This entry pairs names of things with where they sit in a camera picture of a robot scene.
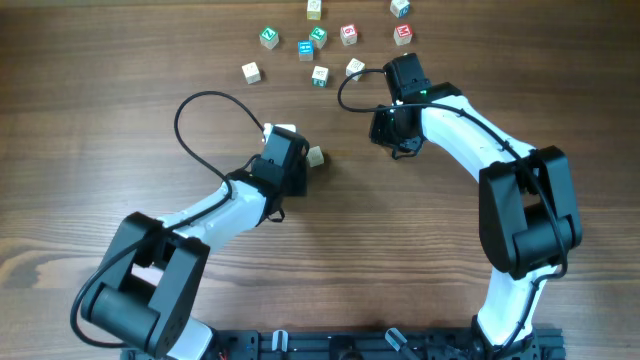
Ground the plain pale wooden block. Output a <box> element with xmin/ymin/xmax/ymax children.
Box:
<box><xmin>242</xmin><ymin>62</ymin><xmax>261</xmax><ymax>84</ymax></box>

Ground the blue letter H block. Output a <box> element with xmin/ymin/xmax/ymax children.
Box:
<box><xmin>298</xmin><ymin>40</ymin><xmax>314</xmax><ymax>61</ymax></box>

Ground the yellow wooden block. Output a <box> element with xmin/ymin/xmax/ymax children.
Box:
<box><xmin>306</xmin><ymin>0</ymin><xmax>322</xmax><ymax>20</ymax></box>

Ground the plain Z wooden block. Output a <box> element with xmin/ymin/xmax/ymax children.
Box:
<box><xmin>306</xmin><ymin>146</ymin><xmax>324</xmax><ymax>167</ymax></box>

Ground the green J side block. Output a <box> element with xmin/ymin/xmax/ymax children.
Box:
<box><xmin>311</xmin><ymin>66</ymin><xmax>329</xmax><ymax>88</ymax></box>

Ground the red number 9 block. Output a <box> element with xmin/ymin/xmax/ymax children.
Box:
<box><xmin>340</xmin><ymin>24</ymin><xmax>358</xmax><ymax>46</ymax></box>

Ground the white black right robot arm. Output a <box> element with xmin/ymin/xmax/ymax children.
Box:
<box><xmin>370</xmin><ymin>83</ymin><xmax>583</xmax><ymax>351</ymax></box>

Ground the green letter R block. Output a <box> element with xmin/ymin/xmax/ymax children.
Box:
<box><xmin>309</xmin><ymin>26</ymin><xmax>328</xmax><ymax>49</ymax></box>

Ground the red letter M block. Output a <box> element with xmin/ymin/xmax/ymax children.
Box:
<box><xmin>393</xmin><ymin>24</ymin><xmax>413</xmax><ymax>46</ymax></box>

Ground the blue side wooden block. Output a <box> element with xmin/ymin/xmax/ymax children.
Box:
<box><xmin>390</xmin><ymin>0</ymin><xmax>410</xmax><ymax>18</ymax></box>

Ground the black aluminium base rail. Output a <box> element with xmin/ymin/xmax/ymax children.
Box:
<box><xmin>119</xmin><ymin>327</ymin><xmax>566</xmax><ymax>360</ymax></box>

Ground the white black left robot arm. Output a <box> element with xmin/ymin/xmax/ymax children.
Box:
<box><xmin>71</xmin><ymin>126</ymin><xmax>309</xmax><ymax>359</ymax></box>

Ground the hammer picture wooden block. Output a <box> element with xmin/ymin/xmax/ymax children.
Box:
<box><xmin>345</xmin><ymin>58</ymin><xmax>366</xmax><ymax>76</ymax></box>

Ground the green letter Z block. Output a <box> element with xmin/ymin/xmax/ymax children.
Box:
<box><xmin>259</xmin><ymin>26</ymin><xmax>279</xmax><ymax>50</ymax></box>

